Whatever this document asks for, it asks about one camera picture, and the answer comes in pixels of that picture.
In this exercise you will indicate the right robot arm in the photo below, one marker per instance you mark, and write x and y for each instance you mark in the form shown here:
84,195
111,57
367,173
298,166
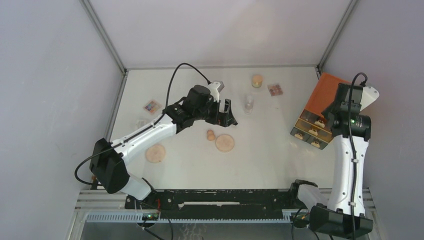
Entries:
342,214

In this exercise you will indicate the colourful eyeshadow palette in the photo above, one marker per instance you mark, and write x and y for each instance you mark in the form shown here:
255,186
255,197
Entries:
152,106

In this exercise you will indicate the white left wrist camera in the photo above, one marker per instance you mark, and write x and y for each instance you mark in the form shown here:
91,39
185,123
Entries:
215,88

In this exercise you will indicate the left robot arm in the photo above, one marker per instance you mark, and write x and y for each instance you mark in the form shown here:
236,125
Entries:
110,159

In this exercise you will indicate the round beige powder jar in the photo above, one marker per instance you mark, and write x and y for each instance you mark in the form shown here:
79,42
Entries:
257,80

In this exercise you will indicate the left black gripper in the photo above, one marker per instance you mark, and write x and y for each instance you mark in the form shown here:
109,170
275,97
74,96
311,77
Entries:
220,118

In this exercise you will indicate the round powder puff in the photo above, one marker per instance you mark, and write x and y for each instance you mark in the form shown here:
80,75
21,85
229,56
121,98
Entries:
155,154
224,143

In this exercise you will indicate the clear small bottle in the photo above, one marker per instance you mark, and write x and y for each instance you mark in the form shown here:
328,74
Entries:
249,104

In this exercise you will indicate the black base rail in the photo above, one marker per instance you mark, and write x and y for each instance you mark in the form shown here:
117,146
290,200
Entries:
218,204

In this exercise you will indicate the beige makeup sponge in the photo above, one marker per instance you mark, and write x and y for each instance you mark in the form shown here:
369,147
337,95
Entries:
210,135

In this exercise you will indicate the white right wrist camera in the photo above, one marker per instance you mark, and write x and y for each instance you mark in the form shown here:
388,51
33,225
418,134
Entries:
369,96

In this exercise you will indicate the orange clear drawer organizer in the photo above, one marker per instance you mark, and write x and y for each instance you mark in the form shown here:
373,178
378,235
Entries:
311,127

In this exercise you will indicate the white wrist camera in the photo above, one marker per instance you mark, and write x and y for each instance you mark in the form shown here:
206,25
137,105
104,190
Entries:
215,88
369,96

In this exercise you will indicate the clear blush palette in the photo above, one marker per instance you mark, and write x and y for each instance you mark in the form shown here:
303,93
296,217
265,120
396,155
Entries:
275,89

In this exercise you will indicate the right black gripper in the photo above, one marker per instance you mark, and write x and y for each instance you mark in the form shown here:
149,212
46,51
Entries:
326,111

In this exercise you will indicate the white barcode packet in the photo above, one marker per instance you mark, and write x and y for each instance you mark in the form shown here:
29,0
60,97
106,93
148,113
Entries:
140,123

